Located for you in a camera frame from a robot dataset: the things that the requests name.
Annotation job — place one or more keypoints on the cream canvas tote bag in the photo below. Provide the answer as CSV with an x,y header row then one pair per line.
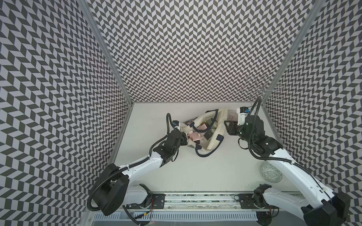
x,y
210,140

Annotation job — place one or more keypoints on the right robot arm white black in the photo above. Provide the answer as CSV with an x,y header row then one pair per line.
x,y
332,213

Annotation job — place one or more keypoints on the silver wire jewelry stand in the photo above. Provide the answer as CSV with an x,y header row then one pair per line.
x,y
259,87

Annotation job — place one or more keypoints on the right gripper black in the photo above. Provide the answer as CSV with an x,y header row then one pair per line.
x,y
231,127

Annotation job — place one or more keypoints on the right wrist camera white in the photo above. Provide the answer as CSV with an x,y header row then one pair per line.
x,y
242,114

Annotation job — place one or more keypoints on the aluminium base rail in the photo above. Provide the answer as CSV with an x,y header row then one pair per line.
x,y
198,200

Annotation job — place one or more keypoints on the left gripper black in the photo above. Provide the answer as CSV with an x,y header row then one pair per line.
x,y
184,138

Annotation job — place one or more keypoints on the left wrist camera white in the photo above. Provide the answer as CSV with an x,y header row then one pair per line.
x,y
176,125

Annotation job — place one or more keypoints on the green patterned ceramic bowl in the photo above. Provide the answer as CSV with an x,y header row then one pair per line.
x,y
270,173

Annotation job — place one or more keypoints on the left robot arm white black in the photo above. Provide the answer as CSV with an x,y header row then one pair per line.
x,y
116,186

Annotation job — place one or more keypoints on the pink pencil sharpener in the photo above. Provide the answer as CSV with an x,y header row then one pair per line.
x,y
202,128
194,136

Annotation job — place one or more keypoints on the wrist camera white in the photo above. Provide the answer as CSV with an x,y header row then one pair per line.
x,y
242,114
176,125

